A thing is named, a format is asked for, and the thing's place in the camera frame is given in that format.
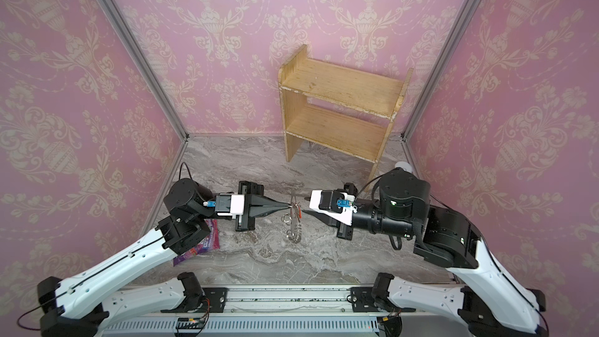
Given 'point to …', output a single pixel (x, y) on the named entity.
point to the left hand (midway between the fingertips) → (286, 208)
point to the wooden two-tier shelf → (338, 109)
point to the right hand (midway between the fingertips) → (308, 199)
